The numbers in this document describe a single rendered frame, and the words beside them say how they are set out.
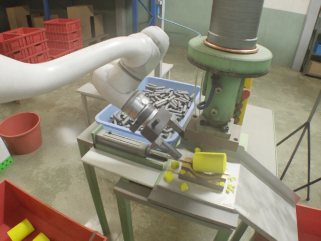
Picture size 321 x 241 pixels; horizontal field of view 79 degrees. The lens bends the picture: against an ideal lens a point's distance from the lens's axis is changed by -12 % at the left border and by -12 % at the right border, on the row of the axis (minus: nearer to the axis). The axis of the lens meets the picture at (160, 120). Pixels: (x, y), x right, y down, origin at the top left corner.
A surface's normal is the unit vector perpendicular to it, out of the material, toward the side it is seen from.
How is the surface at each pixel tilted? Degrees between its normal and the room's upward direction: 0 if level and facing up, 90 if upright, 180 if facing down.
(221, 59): 90
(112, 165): 0
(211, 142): 90
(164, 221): 0
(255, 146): 0
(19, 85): 99
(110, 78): 62
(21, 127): 81
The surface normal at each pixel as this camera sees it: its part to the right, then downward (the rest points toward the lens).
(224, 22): -0.67, 0.40
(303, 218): -0.35, 0.52
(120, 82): 0.02, 0.28
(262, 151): 0.04, -0.82
